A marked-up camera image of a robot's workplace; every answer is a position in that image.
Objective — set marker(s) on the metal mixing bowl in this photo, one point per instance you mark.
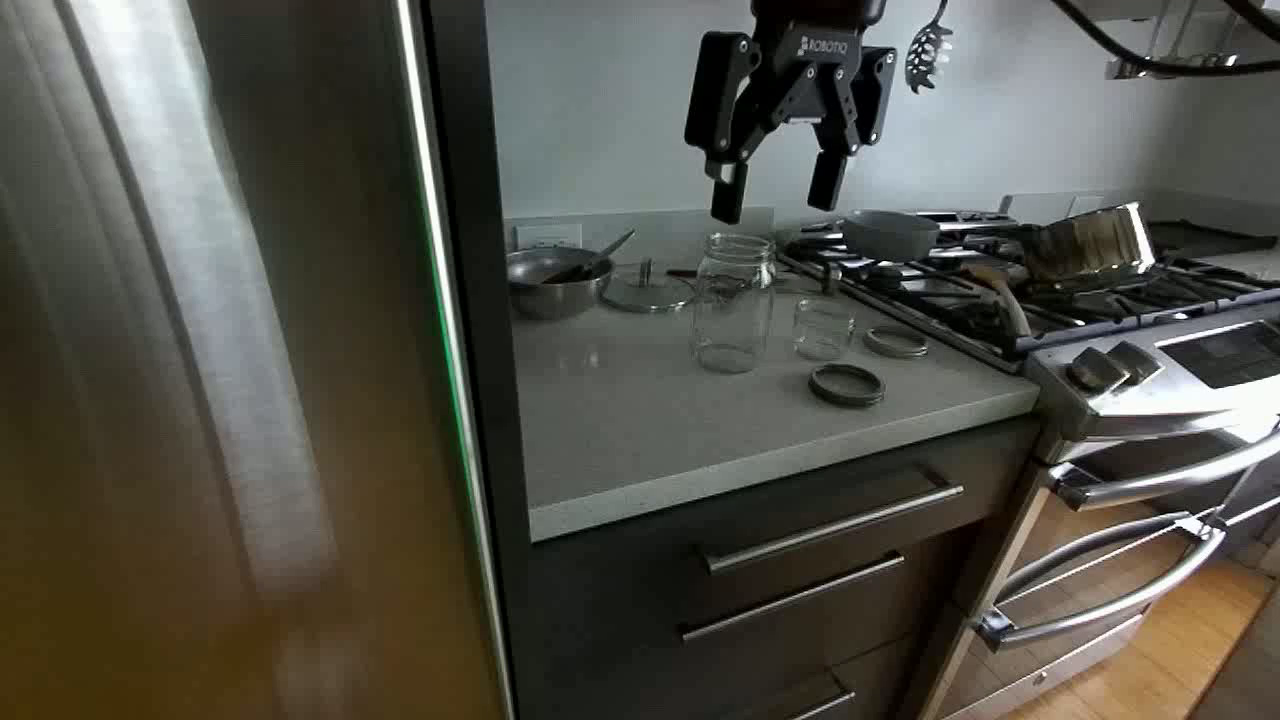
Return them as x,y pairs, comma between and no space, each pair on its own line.
554,286

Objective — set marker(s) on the stainless steel gas range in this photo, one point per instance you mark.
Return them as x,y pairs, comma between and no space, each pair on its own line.
1173,403

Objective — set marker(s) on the short clear glass jar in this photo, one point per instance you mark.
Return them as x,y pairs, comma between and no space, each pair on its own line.
825,328

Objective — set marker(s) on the grey stove knob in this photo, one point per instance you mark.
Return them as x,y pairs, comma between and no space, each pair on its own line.
1095,368
1137,357

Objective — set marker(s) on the black hanging slotted spoon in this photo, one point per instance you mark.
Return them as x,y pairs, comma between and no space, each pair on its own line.
929,53

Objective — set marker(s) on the grey hanging utensils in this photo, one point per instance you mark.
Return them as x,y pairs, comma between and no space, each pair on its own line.
1130,66

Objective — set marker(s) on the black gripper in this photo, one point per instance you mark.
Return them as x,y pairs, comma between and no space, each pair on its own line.
818,53

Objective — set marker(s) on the glass pot lid with knob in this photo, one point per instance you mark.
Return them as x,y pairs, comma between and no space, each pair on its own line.
645,290

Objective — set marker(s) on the dark round jar cap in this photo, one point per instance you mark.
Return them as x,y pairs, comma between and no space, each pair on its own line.
847,384

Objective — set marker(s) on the metal spoon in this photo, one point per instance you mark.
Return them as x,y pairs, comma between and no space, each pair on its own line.
610,250

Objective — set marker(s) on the stainless steel refrigerator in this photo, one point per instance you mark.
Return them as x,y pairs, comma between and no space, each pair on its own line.
202,403

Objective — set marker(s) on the tall clear glass jar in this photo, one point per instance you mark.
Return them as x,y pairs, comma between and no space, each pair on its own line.
734,313

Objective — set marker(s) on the dark grey drawer cabinet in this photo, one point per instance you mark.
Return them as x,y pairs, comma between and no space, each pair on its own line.
625,595

